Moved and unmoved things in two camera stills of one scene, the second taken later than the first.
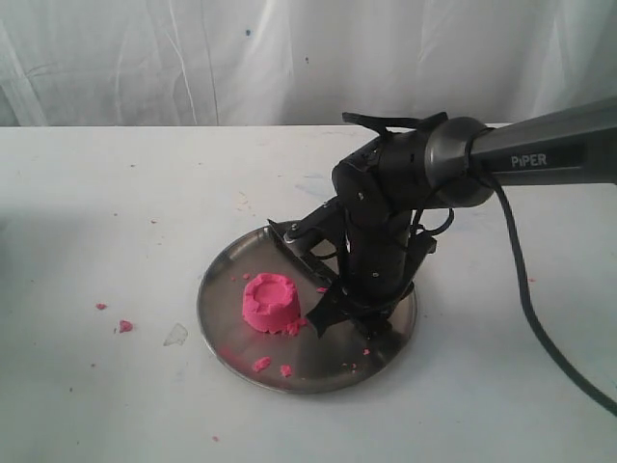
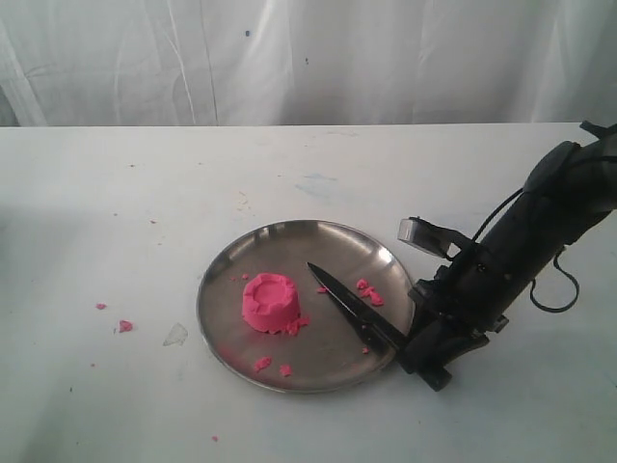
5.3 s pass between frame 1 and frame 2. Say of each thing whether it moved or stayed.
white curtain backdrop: stayed
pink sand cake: stayed
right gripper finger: moved
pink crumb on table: stayed
